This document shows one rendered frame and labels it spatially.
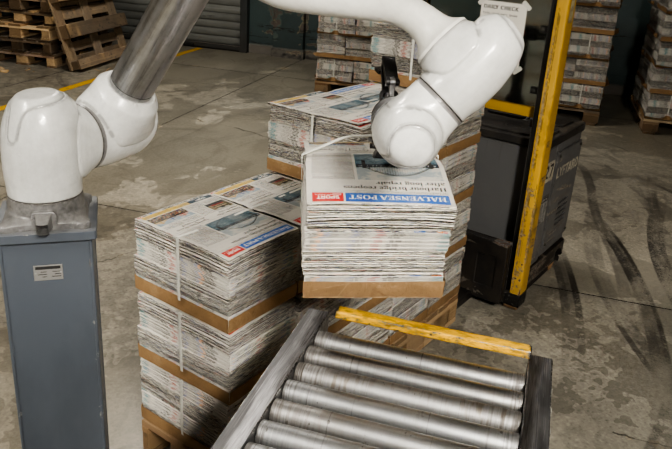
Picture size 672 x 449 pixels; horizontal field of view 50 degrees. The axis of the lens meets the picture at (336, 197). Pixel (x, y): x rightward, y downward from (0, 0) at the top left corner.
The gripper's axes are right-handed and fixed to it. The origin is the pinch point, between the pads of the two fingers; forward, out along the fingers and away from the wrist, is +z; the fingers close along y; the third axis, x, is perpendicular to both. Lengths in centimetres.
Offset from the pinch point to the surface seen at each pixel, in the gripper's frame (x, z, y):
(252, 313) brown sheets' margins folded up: -24, 33, 65
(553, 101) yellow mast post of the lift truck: 93, 141, 16
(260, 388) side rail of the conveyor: -21, -25, 52
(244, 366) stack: -26, 32, 81
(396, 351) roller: 7, -12, 51
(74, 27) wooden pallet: -233, 636, 38
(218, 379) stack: -33, 30, 84
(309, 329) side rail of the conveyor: -11, -4, 50
